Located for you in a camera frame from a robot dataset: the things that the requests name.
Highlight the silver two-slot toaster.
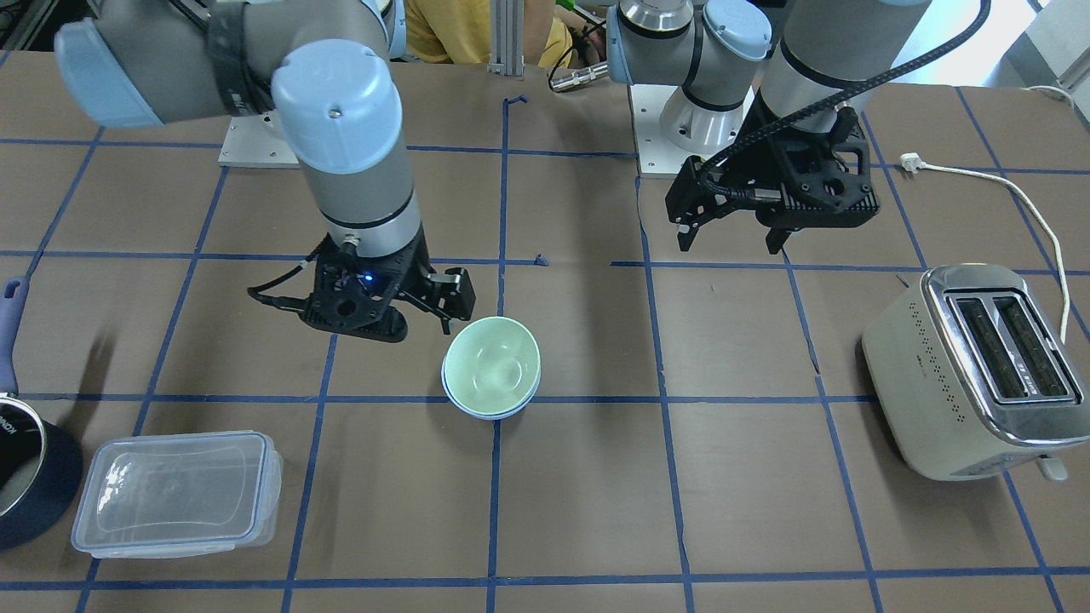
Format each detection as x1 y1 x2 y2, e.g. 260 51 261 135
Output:
861 263 1089 482

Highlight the aluminium frame post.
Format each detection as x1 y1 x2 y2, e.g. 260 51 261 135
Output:
486 0 525 80

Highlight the green bowl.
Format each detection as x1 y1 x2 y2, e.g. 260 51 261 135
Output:
440 317 542 378

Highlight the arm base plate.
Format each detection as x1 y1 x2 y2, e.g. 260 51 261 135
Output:
218 110 299 169
629 84 754 178

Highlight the dark blue saucepan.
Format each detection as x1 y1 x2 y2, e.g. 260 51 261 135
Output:
1 277 84 550

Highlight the blue bowl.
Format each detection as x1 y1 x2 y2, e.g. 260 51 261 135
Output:
440 373 541 421

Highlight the white toaster power cord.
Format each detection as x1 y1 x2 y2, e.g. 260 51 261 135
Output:
900 85 1090 342

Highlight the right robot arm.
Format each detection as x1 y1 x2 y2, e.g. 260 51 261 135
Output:
55 1 476 344

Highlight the person in yellow shirt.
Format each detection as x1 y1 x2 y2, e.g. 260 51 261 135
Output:
404 1 606 67

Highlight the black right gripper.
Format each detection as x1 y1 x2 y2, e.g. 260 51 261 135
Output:
300 230 476 344

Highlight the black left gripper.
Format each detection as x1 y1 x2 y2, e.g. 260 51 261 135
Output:
665 107 881 255

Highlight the clear plastic food container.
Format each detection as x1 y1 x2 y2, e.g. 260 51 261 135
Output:
71 431 283 558

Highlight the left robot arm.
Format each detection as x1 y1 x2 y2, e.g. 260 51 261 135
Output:
605 1 929 255

